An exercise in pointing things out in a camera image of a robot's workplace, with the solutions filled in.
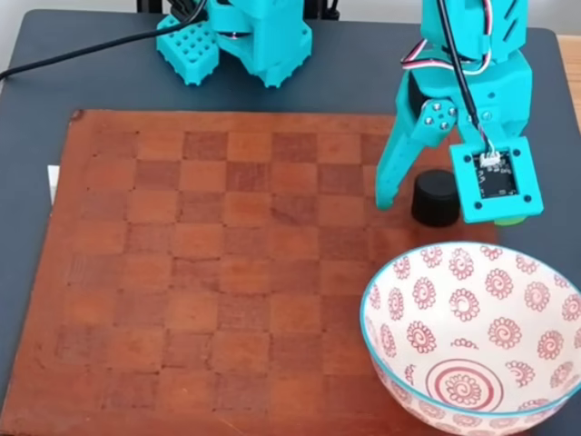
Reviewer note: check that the black cylinder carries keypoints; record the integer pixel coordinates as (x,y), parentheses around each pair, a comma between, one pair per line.
(433,200)

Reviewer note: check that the white bowl with red flowers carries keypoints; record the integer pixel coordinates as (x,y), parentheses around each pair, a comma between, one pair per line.
(476,318)

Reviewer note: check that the black table clamp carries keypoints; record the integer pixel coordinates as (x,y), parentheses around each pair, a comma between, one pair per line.
(146,5)
(329,9)

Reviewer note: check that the brown leather chessboard mat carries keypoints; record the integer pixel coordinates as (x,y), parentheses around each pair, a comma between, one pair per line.
(227,272)

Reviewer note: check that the teal framed camera module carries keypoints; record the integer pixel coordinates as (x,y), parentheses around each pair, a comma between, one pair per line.
(472,204)

